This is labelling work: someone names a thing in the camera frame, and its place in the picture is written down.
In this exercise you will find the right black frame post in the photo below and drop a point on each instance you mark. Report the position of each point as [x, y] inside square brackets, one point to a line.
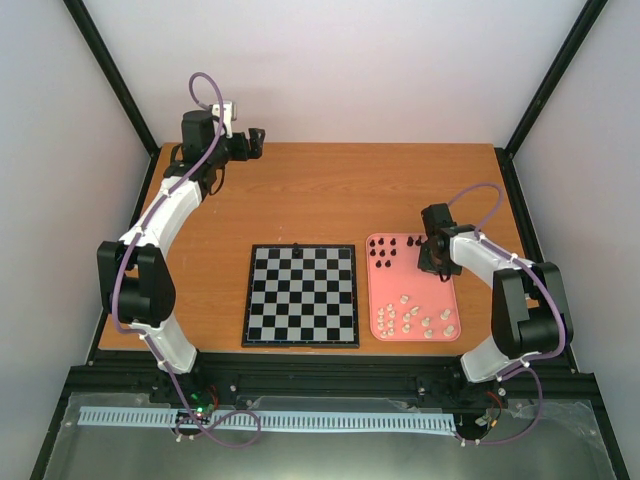
[572, 43]

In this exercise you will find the pink plastic tray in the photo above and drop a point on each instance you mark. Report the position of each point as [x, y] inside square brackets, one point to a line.
[426, 290]

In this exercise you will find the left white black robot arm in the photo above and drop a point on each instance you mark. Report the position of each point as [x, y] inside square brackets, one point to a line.
[136, 287]

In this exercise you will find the black aluminium frame base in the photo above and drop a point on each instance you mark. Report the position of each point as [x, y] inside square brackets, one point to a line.
[237, 379]

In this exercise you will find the black white chess board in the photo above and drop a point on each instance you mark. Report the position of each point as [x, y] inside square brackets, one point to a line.
[309, 301]

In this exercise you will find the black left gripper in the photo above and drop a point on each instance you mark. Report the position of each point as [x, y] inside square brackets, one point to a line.
[255, 145]

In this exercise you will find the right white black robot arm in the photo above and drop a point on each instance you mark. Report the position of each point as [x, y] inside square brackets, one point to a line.
[530, 318]

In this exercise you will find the black frame post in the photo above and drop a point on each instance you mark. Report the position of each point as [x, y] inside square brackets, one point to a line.
[96, 44]
[572, 43]

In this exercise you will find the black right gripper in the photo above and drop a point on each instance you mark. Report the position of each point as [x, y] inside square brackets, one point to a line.
[425, 265]

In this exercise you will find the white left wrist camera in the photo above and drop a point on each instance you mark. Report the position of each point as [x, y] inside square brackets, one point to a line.
[225, 114]

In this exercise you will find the left black frame post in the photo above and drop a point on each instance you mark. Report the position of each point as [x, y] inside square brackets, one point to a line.
[96, 44]

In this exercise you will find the light blue slotted cable duct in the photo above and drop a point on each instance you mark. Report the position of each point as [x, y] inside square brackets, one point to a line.
[277, 421]

